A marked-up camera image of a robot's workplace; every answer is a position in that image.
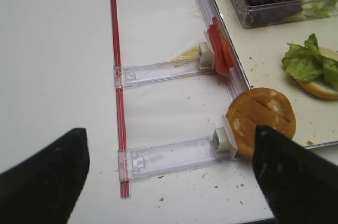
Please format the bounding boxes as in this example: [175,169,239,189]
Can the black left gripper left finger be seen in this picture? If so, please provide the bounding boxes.
[1,128,90,223]

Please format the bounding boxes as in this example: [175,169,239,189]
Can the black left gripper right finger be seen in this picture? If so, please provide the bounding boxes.
[252,125,337,223]

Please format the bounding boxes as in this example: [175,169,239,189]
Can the green lettuce leaf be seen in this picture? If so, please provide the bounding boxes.
[282,33,337,91]

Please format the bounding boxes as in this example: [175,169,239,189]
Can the tomato slices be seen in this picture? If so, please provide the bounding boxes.
[207,16,234,79]

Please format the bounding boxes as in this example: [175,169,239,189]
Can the white pusher block tomato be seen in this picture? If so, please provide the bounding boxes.
[198,31,215,71]

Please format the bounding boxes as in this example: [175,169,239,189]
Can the white pusher block bun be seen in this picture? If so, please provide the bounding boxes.
[211,115,238,160]

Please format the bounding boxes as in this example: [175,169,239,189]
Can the toasted bun slice left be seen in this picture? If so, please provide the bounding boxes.
[226,88,296,160]

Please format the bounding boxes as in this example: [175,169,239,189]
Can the clear pusher track lower left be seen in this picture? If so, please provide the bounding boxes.
[117,135,240,182]

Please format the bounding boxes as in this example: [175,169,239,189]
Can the clear pusher track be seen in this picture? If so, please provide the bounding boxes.
[117,135,240,182]
[114,58,213,89]

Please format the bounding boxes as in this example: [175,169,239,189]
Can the bottom bun half on tray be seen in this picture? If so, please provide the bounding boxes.
[296,47,337,100]

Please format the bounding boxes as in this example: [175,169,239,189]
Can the clear pusher track upper left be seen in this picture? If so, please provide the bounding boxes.
[114,58,213,89]

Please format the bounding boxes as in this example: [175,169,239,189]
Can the white metal tray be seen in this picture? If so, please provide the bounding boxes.
[213,0,337,147]

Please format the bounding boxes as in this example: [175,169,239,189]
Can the left red rail strip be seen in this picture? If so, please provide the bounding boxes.
[109,0,132,199]

